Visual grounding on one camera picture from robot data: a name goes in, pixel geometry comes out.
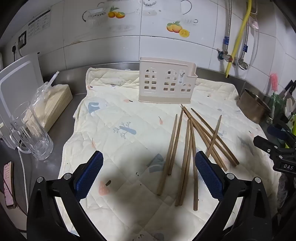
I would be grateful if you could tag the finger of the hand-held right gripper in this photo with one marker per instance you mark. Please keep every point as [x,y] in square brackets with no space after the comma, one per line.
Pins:
[278,131]
[266,146]

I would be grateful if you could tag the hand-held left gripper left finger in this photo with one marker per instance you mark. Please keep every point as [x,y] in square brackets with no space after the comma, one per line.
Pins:
[90,176]

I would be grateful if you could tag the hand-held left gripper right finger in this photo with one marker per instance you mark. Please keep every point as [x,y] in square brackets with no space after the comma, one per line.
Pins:
[208,173]

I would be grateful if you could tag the pile of wooden chopsticks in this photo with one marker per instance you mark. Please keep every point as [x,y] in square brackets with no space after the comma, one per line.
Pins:
[195,199]

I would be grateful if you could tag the beige plastic chopstick holder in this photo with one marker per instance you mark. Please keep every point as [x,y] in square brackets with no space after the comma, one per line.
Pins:
[161,97]

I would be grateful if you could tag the green plastic item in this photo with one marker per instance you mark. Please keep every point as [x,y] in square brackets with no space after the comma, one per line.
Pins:
[277,104]

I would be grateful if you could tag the stainless steel pot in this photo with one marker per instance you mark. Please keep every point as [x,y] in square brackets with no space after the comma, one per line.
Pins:
[252,109]

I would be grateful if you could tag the pink brush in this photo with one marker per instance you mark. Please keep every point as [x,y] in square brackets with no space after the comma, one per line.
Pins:
[274,82]

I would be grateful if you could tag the clear glass mug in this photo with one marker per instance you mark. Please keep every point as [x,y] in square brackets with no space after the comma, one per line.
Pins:
[39,143]

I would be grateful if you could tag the cream quilted printed mat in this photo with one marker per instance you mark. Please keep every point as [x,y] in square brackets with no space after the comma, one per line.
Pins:
[129,115]

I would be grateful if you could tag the metal angle valve fitting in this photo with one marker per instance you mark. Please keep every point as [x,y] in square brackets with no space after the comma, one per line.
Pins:
[243,64]

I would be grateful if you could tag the bag of paper napkins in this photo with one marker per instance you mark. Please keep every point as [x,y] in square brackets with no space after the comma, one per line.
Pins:
[59,102]

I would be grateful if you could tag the smartphone with pink screen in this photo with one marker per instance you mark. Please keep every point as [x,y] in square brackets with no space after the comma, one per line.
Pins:
[8,185]

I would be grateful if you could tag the clear plastic bag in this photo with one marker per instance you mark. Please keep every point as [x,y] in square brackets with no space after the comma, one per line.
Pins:
[45,92]

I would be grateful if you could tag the white plastic cutting board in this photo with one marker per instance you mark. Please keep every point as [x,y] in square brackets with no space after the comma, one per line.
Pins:
[16,81]

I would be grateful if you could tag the metal wall hook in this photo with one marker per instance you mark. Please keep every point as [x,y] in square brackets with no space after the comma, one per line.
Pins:
[193,21]

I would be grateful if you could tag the white wall socket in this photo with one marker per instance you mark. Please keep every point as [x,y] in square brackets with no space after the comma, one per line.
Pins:
[13,49]

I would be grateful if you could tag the black wall switch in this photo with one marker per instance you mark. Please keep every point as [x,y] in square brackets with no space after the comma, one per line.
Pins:
[22,39]

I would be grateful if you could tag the white wall notice sticker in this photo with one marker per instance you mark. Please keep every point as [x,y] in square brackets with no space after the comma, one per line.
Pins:
[39,23]

